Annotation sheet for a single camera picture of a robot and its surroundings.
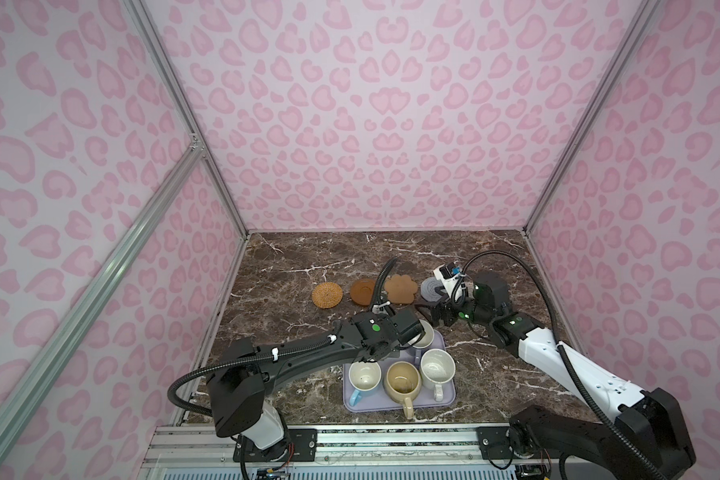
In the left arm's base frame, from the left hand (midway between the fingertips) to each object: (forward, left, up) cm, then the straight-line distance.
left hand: (388, 338), depth 79 cm
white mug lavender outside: (0, -10, -4) cm, 11 cm away
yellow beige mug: (-8, -4, -12) cm, 14 cm away
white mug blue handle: (-6, +7, -10) cm, 14 cm away
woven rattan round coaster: (+21, +19, -11) cm, 31 cm away
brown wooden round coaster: (+24, +8, -13) cm, 28 cm away
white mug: (-4, -14, -10) cm, 17 cm away
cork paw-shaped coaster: (+23, -6, -12) cm, 26 cm away
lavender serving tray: (-12, +4, -12) cm, 18 cm away
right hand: (+8, -11, +7) cm, 16 cm away
